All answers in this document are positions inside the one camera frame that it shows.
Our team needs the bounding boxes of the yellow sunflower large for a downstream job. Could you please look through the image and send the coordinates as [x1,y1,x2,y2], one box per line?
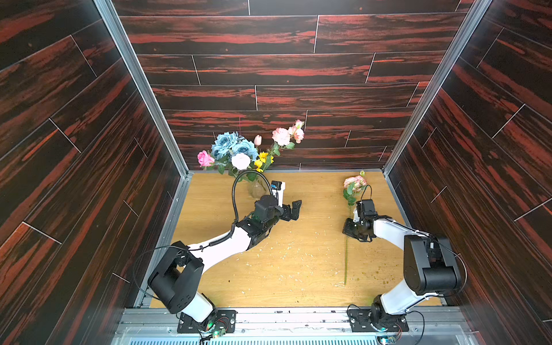
[259,152,269,163]

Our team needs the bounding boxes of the pale pink peony stem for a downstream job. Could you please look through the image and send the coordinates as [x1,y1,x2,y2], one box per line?
[343,171,367,285]

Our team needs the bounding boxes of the white rose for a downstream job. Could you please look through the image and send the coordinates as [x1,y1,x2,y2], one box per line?
[231,153,251,171]

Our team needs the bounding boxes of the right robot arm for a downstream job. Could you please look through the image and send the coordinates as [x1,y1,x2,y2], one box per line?
[343,199,467,324]

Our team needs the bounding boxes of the metal front rail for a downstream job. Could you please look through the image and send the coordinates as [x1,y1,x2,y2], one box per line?
[112,306,481,344]

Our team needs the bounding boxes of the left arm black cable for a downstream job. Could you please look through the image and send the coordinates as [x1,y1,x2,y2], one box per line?
[231,170,275,229]

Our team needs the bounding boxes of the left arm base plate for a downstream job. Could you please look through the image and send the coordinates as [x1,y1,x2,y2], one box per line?
[177,308,237,336]

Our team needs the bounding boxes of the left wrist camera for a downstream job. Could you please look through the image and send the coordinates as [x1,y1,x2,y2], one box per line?
[270,181,286,206]

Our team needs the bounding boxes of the clear glass vase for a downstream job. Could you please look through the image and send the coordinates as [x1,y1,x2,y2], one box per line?
[248,178,270,200]

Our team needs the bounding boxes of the pink tulip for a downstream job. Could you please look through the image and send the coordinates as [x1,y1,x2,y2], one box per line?
[254,135,262,147]

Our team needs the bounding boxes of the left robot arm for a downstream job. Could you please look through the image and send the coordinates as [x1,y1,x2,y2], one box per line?
[147,195,302,326]

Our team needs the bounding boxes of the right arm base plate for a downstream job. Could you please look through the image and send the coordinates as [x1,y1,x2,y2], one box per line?
[346,304,409,333]

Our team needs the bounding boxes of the pink peony spray stem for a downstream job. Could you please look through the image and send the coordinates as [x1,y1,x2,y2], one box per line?
[269,120,305,156]

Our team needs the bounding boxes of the magenta rose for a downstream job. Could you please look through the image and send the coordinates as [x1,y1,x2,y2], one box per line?
[197,150,215,168]

